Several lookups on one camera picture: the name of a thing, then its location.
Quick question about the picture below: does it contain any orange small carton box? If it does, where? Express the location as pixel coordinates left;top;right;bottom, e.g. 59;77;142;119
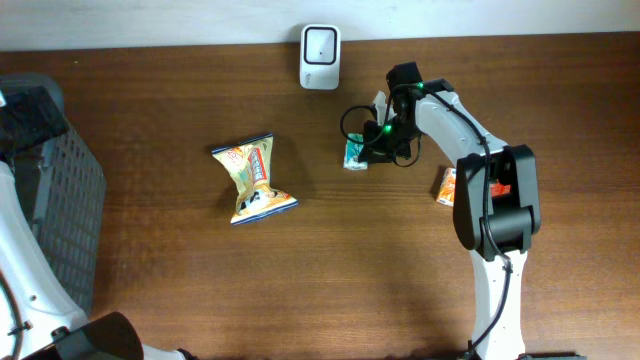
436;168;456;207

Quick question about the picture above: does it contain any white barcode scanner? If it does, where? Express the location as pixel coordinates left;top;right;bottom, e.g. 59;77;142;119
299;24;341;90

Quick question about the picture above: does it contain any yellow snack bag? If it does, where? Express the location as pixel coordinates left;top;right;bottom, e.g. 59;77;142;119
211;133;298;225

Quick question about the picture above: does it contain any red snack bag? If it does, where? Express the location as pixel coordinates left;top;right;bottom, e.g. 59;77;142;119
489;182;512;198

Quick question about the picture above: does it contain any teal tissue packet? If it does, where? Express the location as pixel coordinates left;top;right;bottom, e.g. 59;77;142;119
343;133;368;171

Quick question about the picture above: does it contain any black right camera cable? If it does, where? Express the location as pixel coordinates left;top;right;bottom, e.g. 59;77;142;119
339;82;514;354

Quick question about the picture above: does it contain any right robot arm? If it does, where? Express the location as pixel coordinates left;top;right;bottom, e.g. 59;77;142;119
358;62;541;359

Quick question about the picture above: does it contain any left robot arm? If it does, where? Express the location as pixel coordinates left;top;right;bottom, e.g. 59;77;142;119
1;74;192;360

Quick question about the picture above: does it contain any grey plastic mesh basket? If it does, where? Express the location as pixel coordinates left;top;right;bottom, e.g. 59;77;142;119
1;73;107;314

